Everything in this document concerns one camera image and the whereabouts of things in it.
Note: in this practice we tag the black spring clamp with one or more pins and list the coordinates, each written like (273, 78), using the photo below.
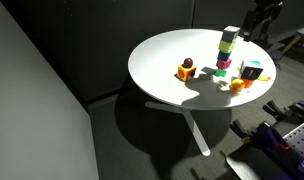
(274, 109)

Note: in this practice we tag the orange ball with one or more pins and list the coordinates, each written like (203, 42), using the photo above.
(237, 85)

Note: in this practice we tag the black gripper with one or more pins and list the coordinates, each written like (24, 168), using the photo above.
(265, 13)

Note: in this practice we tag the grey flat plate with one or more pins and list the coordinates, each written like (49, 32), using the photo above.
(245, 165)

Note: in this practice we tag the white table base legs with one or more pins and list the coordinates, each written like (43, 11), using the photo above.
(192, 128)

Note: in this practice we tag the blue block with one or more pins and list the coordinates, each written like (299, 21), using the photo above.
(223, 55)

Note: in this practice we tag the green block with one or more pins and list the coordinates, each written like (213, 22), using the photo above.
(220, 72)

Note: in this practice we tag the magenta block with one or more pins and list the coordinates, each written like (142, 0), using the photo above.
(223, 63)

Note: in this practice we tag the orange shape-sorter cube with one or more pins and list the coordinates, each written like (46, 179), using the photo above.
(185, 73)

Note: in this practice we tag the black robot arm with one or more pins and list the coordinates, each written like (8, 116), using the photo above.
(268, 2)

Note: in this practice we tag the purple clamp with orange tips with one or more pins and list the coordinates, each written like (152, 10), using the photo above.
(270, 138)

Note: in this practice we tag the yellow-green block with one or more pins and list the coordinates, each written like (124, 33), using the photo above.
(227, 46)

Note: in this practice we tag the dark red ball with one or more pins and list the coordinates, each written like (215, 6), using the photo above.
(188, 62)

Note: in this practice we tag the teal and white carton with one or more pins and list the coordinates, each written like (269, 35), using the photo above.
(251, 70)

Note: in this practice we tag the orange block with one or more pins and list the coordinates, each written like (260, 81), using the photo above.
(248, 83)

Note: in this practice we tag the side table with wooden leg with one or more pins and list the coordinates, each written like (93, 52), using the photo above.
(300, 35)

